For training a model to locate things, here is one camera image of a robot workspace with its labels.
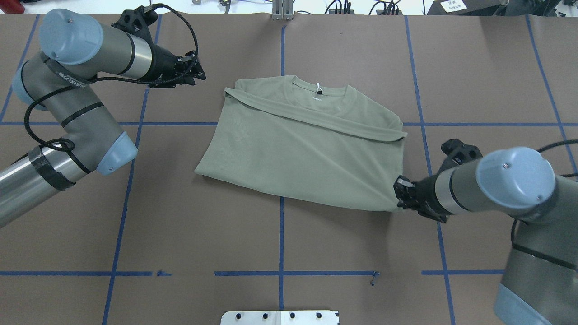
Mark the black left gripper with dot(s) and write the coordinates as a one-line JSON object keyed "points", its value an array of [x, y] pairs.
{"points": [[161, 63]]}

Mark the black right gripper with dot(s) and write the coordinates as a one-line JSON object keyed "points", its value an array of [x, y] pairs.
{"points": [[426, 195]]}

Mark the olive green long-sleeve shirt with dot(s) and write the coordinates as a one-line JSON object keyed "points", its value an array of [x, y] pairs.
{"points": [[290, 138]]}

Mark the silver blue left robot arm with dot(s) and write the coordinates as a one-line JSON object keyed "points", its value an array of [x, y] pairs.
{"points": [[74, 131]]}

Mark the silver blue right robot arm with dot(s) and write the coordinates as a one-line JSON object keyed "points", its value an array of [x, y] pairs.
{"points": [[539, 282]]}

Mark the black box with white label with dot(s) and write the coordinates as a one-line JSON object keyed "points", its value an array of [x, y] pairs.
{"points": [[464, 7]]}

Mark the red cylinder bottle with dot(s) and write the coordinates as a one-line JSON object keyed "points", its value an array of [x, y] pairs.
{"points": [[12, 6]]}

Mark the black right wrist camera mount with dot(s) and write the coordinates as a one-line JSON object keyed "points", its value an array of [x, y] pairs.
{"points": [[458, 153]]}

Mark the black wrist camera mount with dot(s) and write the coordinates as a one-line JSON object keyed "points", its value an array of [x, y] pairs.
{"points": [[137, 22], [458, 153]]}

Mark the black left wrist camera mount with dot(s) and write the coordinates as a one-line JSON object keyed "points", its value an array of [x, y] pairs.
{"points": [[137, 22]]}

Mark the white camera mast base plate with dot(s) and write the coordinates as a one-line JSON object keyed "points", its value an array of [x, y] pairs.
{"points": [[281, 317]]}

